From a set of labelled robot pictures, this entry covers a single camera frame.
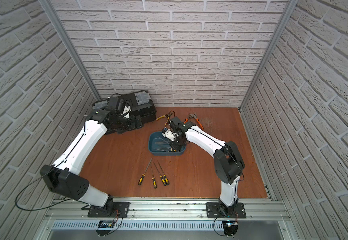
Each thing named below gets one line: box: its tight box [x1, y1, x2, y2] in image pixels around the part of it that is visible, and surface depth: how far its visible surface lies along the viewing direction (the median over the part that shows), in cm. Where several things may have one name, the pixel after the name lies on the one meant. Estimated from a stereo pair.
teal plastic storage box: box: [148, 131, 186, 156], surface depth 96 cm
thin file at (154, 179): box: [150, 164, 157, 189], surface depth 83 cm
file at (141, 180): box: [138, 158, 153, 186], surface depth 85 cm
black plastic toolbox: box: [92, 90, 157, 123], surface depth 100 cm
